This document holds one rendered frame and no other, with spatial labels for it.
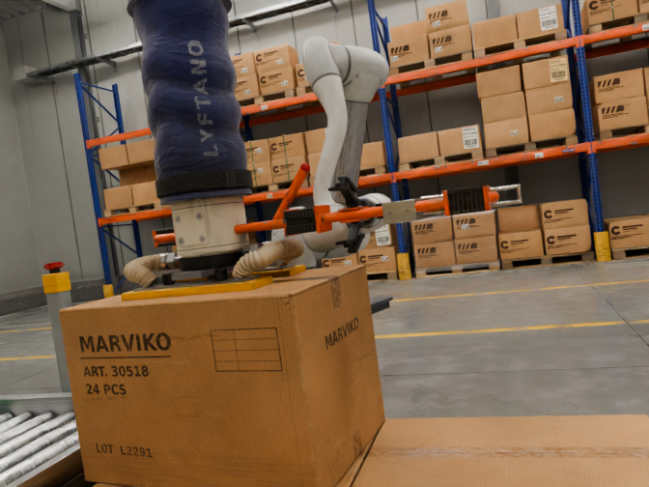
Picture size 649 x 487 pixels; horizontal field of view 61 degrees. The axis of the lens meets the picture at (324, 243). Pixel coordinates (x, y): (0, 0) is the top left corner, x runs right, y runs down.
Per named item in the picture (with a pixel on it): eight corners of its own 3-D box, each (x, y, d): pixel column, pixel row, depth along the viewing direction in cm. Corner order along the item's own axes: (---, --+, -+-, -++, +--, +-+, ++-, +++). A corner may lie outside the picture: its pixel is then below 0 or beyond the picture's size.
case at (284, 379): (84, 481, 127) (57, 309, 125) (192, 415, 163) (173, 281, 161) (321, 506, 102) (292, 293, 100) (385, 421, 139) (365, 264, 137)
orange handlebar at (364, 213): (115, 251, 139) (113, 238, 139) (185, 241, 167) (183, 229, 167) (499, 206, 106) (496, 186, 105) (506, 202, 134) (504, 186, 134)
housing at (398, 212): (382, 224, 114) (380, 203, 113) (391, 222, 120) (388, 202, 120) (416, 220, 111) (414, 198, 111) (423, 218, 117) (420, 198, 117)
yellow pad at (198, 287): (121, 301, 125) (117, 280, 125) (149, 294, 135) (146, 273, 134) (253, 292, 113) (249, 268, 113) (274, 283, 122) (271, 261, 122)
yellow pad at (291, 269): (172, 288, 143) (169, 269, 143) (193, 281, 152) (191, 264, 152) (291, 277, 131) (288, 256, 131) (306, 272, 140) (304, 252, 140)
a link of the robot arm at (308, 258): (266, 268, 204) (261, 209, 203) (307, 263, 214) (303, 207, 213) (287, 270, 190) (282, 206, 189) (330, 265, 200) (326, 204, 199)
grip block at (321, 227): (283, 237, 120) (279, 210, 120) (300, 234, 129) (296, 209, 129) (319, 233, 117) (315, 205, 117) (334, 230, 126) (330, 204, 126)
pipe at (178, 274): (125, 285, 127) (121, 260, 127) (187, 270, 150) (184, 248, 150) (255, 272, 115) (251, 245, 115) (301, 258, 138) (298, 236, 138)
